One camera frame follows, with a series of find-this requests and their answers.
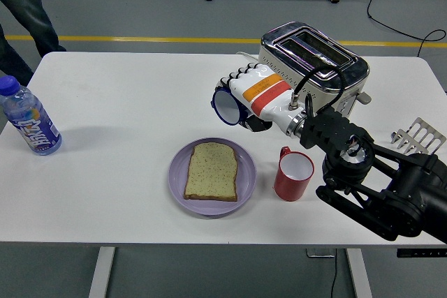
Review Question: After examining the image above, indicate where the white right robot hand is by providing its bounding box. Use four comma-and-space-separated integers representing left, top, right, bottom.
215, 62, 305, 135

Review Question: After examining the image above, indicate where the blue enamel cup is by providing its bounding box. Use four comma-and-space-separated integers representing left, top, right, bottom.
210, 80, 247, 126

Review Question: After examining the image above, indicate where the slice of bread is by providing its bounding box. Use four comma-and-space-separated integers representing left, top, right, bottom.
184, 142, 239, 203

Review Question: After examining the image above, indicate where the red enamel cup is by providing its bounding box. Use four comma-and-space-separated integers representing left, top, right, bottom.
273, 145, 316, 202

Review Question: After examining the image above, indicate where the cream and chrome toaster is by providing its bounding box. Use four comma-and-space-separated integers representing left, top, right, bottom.
257, 21, 372, 121

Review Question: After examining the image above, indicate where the purple round plate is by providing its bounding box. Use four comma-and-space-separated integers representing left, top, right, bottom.
168, 137, 258, 216

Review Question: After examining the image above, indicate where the silver metal toast rack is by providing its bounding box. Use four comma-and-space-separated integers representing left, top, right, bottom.
390, 117, 447, 156

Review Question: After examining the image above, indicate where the white table leg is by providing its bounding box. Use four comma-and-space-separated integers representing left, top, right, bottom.
88, 246, 116, 298
345, 248, 374, 298

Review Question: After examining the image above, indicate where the black table control panel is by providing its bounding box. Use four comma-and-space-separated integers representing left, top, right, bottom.
397, 248, 447, 258

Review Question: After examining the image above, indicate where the plastic drink bottle blue cap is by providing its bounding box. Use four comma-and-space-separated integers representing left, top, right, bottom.
0, 75, 63, 156

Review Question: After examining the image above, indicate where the person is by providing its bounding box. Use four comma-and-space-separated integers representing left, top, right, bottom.
0, 0, 67, 87

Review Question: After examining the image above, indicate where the white toaster cord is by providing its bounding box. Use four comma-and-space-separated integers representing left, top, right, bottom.
236, 51, 260, 67

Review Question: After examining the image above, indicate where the grey under-table bracket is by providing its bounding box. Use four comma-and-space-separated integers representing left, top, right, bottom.
306, 248, 336, 259

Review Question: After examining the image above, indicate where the thin black hanging cable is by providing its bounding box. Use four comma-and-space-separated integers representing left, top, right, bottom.
330, 255, 339, 298

